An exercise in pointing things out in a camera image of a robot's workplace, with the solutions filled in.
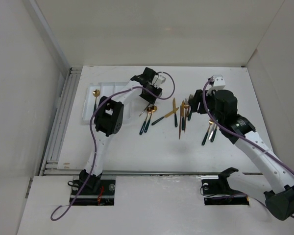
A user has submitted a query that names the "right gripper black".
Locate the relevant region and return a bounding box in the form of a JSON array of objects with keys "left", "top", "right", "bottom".
[{"left": 188, "top": 88, "right": 223, "bottom": 124}]

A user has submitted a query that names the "silver spoon thin handle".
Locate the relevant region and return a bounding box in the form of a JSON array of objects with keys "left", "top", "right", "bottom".
[{"left": 139, "top": 105, "right": 149, "bottom": 117}]

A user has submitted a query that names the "gold spoon green handle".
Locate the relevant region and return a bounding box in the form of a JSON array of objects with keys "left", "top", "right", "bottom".
[
  {"left": 139, "top": 107, "right": 151, "bottom": 135},
  {"left": 144, "top": 105, "right": 157, "bottom": 133},
  {"left": 93, "top": 89, "right": 100, "bottom": 111}
]

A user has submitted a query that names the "gold knife green handle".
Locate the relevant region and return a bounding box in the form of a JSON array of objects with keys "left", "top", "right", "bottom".
[
  {"left": 151, "top": 108, "right": 179, "bottom": 125},
  {"left": 172, "top": 97, "right": 178, "bottom": 127}
]

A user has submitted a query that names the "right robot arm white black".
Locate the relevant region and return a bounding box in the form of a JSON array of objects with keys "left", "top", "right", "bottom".
[{"left": 190, "top": 90, "right": 294, "bottom": 221}]

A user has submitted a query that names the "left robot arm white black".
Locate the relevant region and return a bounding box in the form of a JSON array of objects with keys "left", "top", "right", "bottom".
[{"left": 79, "top": 67, "right": 166, "bottom": 194}]

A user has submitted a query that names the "white divided utensil tray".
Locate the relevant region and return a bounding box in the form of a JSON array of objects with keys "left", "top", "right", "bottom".
[{"left": 81, "top": 82, "right": 128, "bottom": 125}]

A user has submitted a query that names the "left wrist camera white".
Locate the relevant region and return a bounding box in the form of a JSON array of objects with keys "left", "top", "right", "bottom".
[{"left": 151, "top": 73, "right": 166, "bottom": 88}]

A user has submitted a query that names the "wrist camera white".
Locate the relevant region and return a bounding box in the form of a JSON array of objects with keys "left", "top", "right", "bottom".
[
  {"left": 208, "top": 75, "right": 225, "bottom": 93},
  {"left": 151, "top": 73, "right": 166, "bottom": 88}
]

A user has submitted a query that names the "gold fork green handle right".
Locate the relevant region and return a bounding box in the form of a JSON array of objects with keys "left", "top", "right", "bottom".
[{"left": 201, "top": 119, "right": 214, "bottom": 146}]

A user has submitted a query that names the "gold knife green handle upright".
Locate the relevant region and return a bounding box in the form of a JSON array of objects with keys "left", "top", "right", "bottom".
[{"left": 172, "top": 97, "right": 178, "bottom": 127}]

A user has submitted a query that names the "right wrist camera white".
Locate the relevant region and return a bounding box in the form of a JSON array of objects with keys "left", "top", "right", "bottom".
[{"left": 208, "top": 75, "right": 225, "bottom": 93}]

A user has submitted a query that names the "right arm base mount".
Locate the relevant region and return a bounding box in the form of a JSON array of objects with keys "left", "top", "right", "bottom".
[{"left": 199, "top": 167, "right": 249, "bottom": 206}]

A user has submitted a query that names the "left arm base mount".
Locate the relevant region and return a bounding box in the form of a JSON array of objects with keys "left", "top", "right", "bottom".
[{"left": 73, "top": 176, "right": 116, "bottom": 206}]

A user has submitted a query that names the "aluminium rail frame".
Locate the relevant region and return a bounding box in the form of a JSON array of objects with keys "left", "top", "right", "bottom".
[{"left": 38, "top": 67, "right": 82, "bottom": 176}]

